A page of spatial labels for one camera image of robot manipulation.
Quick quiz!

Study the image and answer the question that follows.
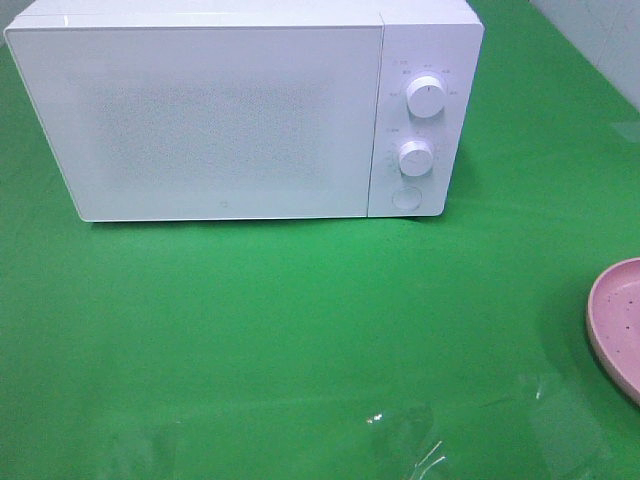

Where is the round white door-release button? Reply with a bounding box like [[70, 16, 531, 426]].
[[392, 187, 422, 211]]

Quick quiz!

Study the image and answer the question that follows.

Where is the white microwave oven body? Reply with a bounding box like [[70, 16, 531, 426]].
[[4, 1, 484, 217]]

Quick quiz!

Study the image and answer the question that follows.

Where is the lower white microwave knob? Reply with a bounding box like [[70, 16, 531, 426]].
[[398, 141, 434, 177]]

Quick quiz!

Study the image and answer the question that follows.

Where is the white microwave door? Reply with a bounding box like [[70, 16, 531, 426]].
[[7, 26, 382, 222]]

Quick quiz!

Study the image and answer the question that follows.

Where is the pink speckled plate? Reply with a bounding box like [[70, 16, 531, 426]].
[[586, 257, 639, 403]]

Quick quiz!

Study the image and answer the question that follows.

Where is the upper white microwave knob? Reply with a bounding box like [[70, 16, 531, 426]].
[[405, 75, 446, 119]]

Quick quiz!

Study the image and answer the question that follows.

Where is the white microwave knob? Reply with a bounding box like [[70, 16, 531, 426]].
[[405, 75, 446, 119], [398, 141, 434, 177]]

